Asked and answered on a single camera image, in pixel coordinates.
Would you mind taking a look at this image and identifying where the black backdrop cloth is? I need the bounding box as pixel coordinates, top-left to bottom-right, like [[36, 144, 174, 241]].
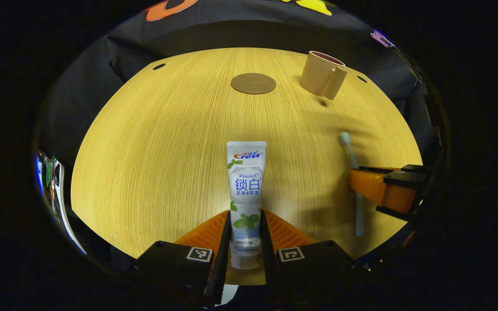
[[35, 0, 448, 268]]

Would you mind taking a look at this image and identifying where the white toothpaste tube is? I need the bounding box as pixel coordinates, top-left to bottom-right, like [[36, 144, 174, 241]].
[[226, 141, 268, 270]]

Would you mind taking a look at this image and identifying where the pale blue toothbrush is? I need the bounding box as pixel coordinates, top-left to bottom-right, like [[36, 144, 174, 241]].
[[338, 132, 365, 237]]

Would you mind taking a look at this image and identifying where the round brown coaster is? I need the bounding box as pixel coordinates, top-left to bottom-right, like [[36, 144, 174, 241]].
[[230, 73, 277, 95]]

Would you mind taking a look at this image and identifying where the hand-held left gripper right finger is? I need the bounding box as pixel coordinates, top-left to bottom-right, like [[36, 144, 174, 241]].
[[259, 209, 356, 304]]

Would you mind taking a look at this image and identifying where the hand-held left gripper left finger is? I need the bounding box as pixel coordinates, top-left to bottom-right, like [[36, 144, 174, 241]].
[[134, 209, 233, 307]]

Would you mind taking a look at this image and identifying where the beige cup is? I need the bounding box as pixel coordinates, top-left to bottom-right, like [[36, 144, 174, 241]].
[[300, 51, 348, 101]]

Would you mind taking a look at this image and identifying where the white side table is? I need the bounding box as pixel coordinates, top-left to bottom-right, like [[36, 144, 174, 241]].
[[52, 160, 89, 256]]

